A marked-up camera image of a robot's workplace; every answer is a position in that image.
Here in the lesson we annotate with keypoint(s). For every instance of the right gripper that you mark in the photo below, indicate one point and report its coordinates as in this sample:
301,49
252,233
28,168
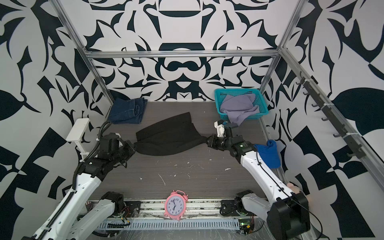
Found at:
213,143

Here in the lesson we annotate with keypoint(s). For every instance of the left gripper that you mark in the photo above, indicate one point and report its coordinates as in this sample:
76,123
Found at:
128,145

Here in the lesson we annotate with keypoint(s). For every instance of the dark blue denim skirt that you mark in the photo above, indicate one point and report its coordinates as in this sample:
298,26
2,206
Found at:
127,111

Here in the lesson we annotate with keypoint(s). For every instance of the black garment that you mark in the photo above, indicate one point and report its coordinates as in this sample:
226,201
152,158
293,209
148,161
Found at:
169,137

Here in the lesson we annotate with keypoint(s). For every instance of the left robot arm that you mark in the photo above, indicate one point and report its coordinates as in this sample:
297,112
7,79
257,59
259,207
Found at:
63,223

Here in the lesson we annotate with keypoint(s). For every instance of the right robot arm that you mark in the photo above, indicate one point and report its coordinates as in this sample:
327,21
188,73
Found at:
286,213

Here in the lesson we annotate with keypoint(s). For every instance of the lavender garment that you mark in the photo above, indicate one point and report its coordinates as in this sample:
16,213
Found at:
240,107

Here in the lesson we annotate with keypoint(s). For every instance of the teal plastic basket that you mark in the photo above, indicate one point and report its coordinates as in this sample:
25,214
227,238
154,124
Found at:
220,95

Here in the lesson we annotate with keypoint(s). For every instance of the bright blue cloth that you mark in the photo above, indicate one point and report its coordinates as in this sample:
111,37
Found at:
269,154

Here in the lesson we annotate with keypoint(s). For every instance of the white box on stand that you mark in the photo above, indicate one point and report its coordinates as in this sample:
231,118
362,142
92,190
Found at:
76,133

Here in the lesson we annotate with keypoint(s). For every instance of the pink alarm clock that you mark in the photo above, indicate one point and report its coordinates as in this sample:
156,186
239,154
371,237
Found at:
176,205

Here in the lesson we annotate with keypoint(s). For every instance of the pink plush pig toy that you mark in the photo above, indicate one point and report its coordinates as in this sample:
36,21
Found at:
294,188

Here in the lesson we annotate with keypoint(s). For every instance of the small green circuit board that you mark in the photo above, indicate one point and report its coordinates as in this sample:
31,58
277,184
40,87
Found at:
246,226

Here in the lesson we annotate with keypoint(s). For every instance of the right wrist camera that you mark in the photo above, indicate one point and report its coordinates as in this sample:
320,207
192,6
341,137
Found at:
219,126

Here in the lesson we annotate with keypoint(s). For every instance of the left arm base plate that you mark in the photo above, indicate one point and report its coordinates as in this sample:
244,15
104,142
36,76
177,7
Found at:
131,209

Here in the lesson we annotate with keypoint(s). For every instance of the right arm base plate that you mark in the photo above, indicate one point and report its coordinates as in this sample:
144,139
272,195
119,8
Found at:
229,208

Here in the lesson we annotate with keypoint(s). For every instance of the white slotted cable duct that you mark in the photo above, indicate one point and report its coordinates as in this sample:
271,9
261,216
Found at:
189,224

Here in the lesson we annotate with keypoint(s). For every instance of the black coat hook rail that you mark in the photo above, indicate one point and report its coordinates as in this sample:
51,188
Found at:
334,116

